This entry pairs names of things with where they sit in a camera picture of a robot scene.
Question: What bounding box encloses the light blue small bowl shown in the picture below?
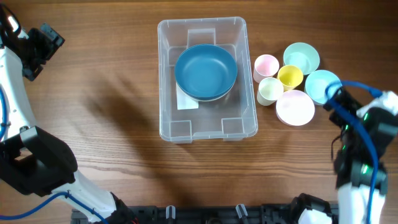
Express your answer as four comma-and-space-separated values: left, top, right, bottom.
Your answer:
304, 70, 342, 105

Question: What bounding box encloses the pink small bowl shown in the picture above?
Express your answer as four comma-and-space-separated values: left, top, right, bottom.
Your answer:
275, 90, 315, 126

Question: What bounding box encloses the mint green small bowl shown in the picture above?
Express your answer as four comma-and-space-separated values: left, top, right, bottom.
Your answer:
283, 42, 320, 75

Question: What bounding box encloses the dark blue bowl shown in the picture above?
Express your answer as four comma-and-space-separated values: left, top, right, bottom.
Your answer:
174, 44, 238, 98
176, 83, 234, 99

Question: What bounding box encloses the cream large bowl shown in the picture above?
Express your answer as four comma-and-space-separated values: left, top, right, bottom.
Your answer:
188, 93, 228, 102

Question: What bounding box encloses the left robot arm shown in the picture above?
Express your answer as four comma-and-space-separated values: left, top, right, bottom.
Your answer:
1, 4, 139, 223

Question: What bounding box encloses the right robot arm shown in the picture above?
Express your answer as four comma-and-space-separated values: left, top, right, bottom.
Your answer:
287, 88, 397, 223

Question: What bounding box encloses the clear plastic storage container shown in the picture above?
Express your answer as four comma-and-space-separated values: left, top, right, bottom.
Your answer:
157, 17, 258, 144

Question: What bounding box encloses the white label in container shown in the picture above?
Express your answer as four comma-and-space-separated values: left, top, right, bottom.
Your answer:
176, 85, 199, 110

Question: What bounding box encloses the yellow cup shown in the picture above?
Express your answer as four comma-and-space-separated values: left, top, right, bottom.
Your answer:
277, 65, 304, 91

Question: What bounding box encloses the cream cup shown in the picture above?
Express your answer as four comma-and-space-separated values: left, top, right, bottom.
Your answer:
257, 77, 284, 106

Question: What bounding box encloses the pink cup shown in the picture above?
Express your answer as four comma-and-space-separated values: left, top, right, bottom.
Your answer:
253, 54, 279, 83

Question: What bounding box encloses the left blue cable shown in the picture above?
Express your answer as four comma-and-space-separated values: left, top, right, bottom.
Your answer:
0, 88, 108, 224

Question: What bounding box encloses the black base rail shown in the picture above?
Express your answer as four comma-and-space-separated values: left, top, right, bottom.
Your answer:
70, 203, 340, 224

